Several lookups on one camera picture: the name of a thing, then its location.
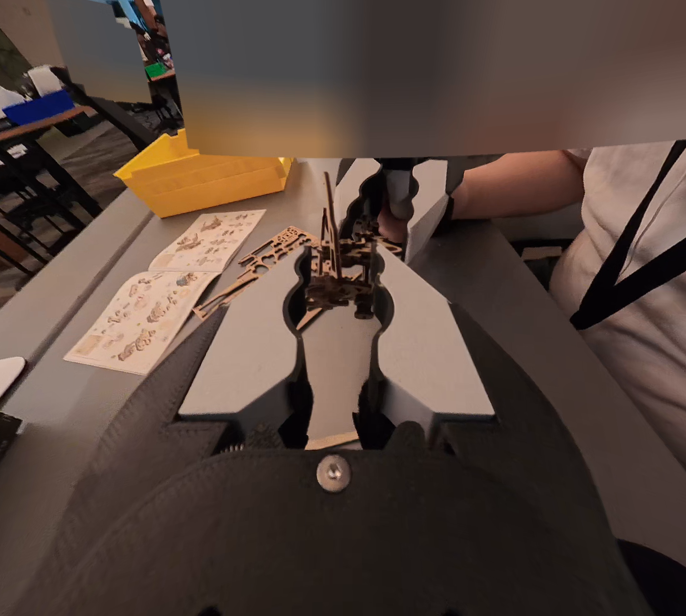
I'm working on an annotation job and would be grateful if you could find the instruction booklet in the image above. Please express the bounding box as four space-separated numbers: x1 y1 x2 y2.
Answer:
63 209 267 377

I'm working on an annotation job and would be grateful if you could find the blue plastic bin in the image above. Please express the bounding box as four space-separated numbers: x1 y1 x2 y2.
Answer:
3 89 76 126

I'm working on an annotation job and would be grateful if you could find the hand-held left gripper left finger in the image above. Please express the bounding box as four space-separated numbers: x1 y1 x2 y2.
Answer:
178 244 316 446

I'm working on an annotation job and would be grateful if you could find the wooden cut-out part sheet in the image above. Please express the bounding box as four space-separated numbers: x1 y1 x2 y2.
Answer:
193 226 323 320

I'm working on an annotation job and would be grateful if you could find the wooden mechanical model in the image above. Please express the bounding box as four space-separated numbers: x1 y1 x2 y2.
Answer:
303 171 388 322

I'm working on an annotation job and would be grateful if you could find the person's right hand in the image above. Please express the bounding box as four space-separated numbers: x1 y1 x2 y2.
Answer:
378 215 409 246

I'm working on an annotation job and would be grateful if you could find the black harness strap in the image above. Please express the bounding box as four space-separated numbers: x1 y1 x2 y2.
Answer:
569 140 686 332

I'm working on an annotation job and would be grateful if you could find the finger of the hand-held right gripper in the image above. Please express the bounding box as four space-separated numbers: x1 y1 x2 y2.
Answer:
403 187 451 266
334 158 384 238

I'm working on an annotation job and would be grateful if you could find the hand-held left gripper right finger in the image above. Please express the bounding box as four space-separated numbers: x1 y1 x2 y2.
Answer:
370 240 497 430

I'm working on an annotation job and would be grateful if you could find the wooden table with black legs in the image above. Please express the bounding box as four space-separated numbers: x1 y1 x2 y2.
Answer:
0 107 105 276

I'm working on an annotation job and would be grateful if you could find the black model kit box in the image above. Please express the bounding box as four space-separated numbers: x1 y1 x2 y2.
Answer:
0 412 23 460

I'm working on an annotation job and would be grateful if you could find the yellow plastic bin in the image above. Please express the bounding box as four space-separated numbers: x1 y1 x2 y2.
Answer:
114 128 295 219

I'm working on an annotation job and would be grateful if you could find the person's right forearm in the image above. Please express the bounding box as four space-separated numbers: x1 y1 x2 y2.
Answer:
453 147 593 223

